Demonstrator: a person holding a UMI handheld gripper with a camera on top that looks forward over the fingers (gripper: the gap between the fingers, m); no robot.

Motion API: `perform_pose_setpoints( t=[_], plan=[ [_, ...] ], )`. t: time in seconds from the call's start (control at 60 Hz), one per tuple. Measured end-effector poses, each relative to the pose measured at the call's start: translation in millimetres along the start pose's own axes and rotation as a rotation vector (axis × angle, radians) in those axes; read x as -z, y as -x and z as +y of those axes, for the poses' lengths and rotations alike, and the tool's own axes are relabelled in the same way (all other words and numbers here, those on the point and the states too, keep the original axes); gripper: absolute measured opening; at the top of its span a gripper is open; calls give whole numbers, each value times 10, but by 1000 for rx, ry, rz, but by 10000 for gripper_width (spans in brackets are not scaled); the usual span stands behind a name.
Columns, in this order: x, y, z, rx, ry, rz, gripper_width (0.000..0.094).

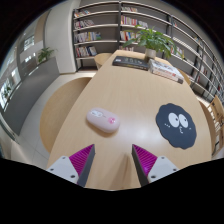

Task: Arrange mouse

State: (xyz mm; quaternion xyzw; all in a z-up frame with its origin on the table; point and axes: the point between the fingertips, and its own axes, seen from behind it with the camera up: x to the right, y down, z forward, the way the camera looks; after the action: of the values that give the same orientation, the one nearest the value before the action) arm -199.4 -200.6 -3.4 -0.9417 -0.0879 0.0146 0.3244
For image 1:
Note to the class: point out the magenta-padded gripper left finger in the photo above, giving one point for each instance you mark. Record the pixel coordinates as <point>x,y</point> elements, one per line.
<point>65,168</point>

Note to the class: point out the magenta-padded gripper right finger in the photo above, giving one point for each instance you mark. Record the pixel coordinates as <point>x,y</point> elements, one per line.
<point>160,166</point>

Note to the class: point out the pink computer mouse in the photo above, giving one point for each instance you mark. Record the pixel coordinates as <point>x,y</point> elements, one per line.
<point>103,120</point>

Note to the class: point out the dark cartoon-eyed mouse pad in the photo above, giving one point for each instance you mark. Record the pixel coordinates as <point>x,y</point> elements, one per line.
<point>170,135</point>

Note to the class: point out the white book with red lettering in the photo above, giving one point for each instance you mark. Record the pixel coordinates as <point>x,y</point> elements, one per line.
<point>166,77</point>

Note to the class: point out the green potted floor plant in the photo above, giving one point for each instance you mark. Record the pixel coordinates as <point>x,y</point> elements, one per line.
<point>7,90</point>
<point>45,54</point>

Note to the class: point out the white illustrated cover book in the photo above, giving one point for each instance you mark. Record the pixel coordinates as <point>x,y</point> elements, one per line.
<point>165,68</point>

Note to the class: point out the black book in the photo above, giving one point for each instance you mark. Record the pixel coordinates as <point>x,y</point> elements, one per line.
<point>130,62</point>

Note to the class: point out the green plant in white pot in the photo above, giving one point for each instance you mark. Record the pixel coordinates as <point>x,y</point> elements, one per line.
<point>151,40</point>

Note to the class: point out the grey shelf unit with books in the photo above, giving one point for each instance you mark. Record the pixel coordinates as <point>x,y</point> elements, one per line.
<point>100,26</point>

